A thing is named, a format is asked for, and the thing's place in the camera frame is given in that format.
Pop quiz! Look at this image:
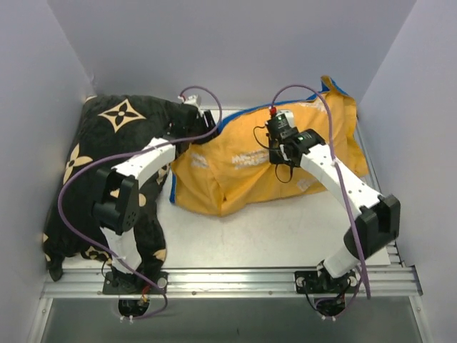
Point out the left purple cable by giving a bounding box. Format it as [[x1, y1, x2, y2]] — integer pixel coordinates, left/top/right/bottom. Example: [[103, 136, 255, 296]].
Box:
[[57, 85, 223, 319]]

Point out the aluminium right side rail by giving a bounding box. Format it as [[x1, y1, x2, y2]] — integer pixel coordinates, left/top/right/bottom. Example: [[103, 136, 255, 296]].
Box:
[[356, 123, 401, 264]]

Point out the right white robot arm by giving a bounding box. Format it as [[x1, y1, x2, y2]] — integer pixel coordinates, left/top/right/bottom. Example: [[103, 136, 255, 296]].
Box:
[[266, 114, 401, 292]]

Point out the black floral pattern pillow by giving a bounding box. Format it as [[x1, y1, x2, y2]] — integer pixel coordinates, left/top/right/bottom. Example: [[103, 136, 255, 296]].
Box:
[[43, 95, 196, 282]]

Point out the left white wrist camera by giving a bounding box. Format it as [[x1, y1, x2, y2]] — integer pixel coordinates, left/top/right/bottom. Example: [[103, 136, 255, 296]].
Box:
[[178, 94, 201, 109]]

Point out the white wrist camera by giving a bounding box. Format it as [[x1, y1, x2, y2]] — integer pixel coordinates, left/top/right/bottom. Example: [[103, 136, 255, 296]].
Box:
[[178, 94, 201, 109], [271, 107, 295, 127]]

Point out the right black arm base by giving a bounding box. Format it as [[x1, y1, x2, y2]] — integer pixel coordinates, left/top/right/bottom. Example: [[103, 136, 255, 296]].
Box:
[[294, 270, 361, 322]]

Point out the aluminium rail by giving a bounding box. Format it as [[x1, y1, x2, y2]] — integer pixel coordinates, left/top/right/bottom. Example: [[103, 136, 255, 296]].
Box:
[[356, 123, 401, 264], [41, 265, 423, 299]]

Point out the blue and yellow Mickey pillowcase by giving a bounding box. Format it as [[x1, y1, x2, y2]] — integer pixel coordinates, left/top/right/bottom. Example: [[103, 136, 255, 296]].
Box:
[[169, 76, 368, 217]]

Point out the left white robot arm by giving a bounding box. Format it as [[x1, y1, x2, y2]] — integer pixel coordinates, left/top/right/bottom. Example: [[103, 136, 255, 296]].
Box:
[[91, 96, 215, 294]]

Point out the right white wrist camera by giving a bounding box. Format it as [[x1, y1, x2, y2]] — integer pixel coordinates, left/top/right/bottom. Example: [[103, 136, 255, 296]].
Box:
[[271, 107, 295, 127]]

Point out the aluminium front rail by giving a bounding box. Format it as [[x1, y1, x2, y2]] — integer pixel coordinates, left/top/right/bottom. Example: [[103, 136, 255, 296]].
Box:
[[41, 265, 423, 299]]

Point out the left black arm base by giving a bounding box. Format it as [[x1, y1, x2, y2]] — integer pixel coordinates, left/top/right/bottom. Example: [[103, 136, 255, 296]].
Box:
[[101, 272, 169, 319]]

